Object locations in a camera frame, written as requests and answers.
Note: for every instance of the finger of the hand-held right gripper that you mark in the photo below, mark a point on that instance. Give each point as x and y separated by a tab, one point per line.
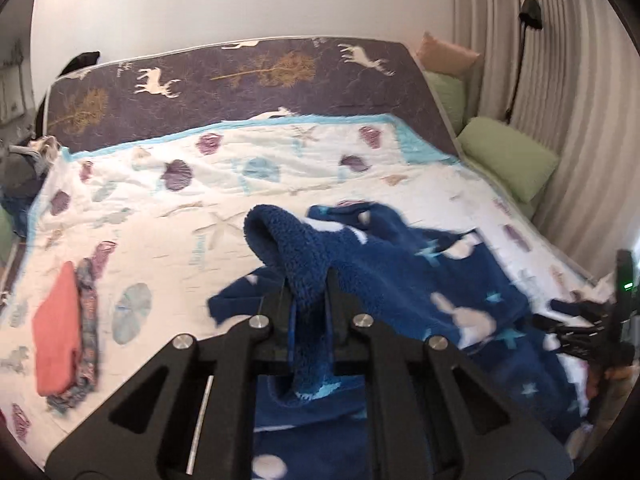
580	306
565	335

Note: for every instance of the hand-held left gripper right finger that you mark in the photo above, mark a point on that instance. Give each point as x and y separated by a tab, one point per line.
334	320

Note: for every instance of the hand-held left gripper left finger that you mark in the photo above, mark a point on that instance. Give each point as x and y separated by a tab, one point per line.
286	322

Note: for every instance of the blue fleece star-print garment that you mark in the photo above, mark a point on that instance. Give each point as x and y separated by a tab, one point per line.
400	270

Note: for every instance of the pile of dark clothes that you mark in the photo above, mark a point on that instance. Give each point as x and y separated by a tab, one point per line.
20	180

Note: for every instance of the white seashell-print quilt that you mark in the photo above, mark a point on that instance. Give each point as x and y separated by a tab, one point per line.
200	210

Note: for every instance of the plain green pillow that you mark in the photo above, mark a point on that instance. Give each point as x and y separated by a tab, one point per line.
507	157

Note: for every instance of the beige curtain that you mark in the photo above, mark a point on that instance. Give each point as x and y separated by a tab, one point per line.
575	110

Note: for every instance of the folded patterned cloth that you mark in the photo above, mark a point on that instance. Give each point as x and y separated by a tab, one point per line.
89	310

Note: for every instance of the folded coral cloth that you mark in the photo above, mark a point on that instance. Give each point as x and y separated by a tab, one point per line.
57	330

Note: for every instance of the dark deer-print mattress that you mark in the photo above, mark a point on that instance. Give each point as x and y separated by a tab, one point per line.
250	95

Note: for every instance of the green striped pillow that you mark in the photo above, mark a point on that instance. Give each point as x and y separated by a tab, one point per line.
450	97

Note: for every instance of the peach pillow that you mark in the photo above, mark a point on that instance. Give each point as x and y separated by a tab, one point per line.
445	55

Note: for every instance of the black floor lamp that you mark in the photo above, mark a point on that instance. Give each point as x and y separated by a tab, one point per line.
530	12

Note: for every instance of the dark object behind mattress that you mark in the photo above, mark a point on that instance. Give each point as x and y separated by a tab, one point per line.
82	61

